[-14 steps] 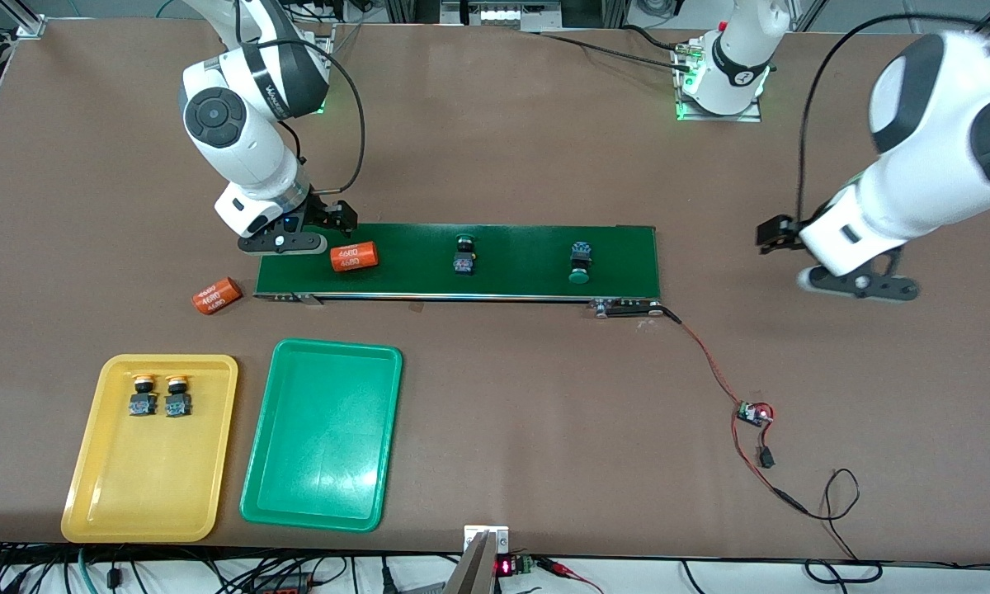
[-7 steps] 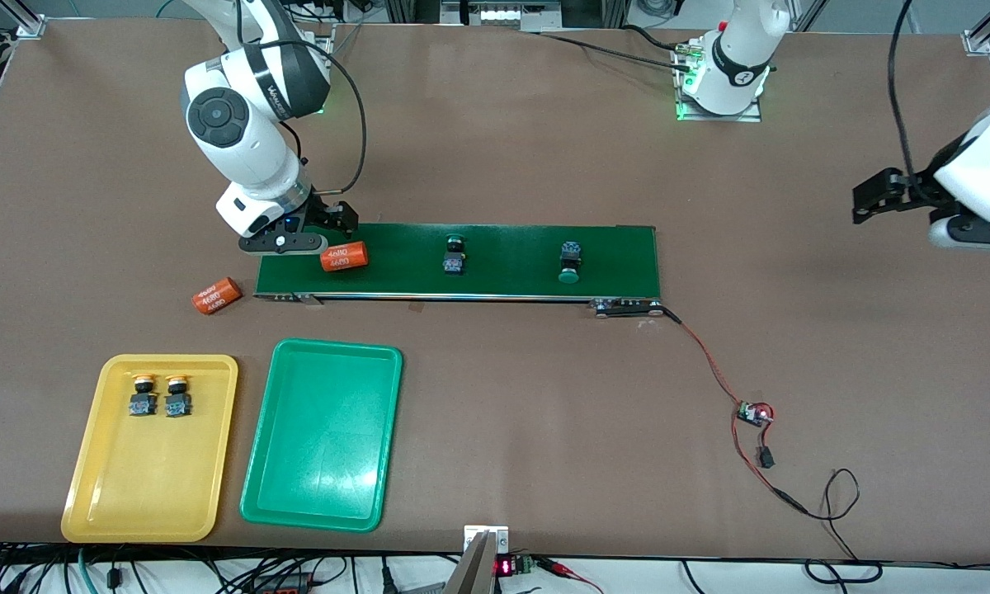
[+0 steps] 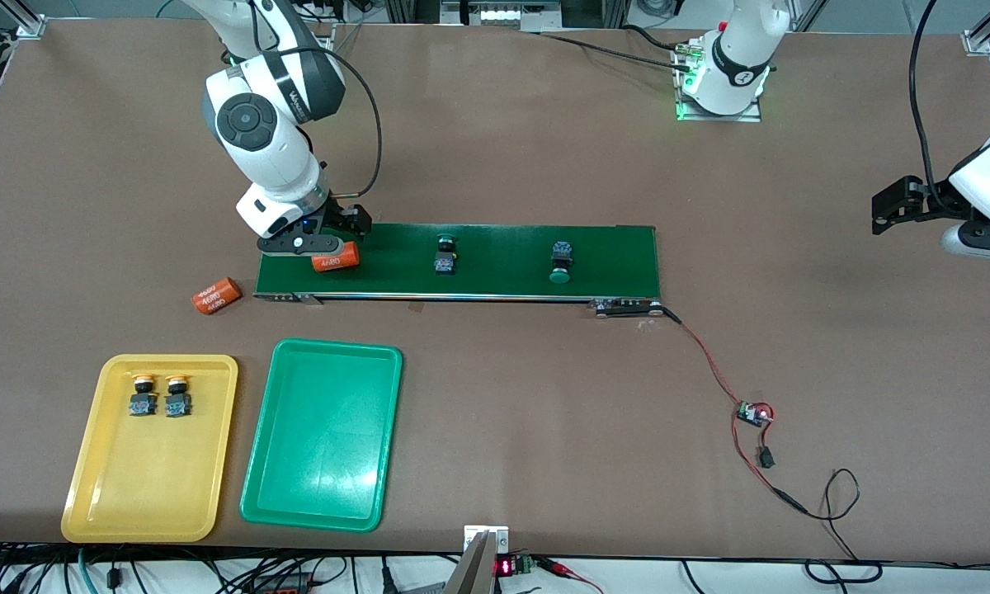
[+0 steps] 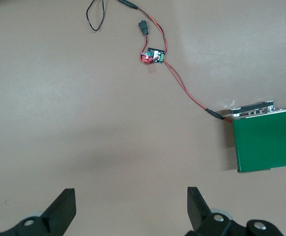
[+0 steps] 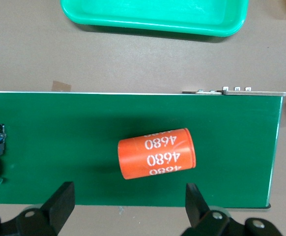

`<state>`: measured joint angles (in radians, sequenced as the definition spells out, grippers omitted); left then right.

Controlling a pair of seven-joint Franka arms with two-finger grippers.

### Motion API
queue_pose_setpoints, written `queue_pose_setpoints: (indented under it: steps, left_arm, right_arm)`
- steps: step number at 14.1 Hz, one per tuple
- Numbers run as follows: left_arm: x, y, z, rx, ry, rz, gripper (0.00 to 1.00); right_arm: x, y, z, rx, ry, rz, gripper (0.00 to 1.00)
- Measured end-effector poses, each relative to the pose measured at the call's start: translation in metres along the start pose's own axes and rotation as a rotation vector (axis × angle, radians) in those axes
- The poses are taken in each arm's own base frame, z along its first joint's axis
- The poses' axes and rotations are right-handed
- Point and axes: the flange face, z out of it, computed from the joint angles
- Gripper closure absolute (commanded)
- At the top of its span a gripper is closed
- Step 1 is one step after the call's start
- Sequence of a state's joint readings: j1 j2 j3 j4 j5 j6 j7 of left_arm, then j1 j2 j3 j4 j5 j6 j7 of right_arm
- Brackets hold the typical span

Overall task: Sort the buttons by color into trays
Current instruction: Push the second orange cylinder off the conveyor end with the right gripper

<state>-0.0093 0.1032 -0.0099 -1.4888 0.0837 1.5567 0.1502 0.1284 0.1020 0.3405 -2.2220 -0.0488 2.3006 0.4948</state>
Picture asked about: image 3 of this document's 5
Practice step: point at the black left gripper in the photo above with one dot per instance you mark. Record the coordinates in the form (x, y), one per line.
(931, 200)

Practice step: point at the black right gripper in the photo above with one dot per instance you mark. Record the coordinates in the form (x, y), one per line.
(348, 221)

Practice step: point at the orange printed cylinder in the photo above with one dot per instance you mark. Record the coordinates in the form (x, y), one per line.
(216, 296)
(337, 262)

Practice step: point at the green push button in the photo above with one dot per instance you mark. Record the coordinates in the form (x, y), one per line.
(445, 262)
(561, 256)

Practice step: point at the yellow push button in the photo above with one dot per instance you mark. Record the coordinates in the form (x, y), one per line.
(177, 404)
(142, 404)

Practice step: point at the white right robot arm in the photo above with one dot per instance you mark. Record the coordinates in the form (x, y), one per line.
(280, 169)

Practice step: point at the green conveyor belt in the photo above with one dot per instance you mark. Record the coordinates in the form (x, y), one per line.
(503, 276)

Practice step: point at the green plastic tray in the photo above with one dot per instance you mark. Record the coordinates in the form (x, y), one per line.
(322, 437)

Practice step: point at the small circuit board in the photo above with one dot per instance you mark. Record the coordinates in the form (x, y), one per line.
(752, 413)

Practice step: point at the black connector plug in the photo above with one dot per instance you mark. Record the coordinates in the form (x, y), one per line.
(766, 458)

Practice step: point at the yellow plastic tray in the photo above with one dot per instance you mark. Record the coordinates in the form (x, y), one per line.
(148, 478)

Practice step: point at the red digit display module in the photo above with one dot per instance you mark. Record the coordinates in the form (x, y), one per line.
(505, 567)

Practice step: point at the red clip lead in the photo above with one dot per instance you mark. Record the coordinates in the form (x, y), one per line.
(565, 569)

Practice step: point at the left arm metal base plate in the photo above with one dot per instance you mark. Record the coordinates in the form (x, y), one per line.
(722, 118)

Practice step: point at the aluminium frame rail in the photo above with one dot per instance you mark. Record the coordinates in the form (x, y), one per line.
(503, 12)

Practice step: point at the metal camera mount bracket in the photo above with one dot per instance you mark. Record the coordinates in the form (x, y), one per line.
(483, 569)

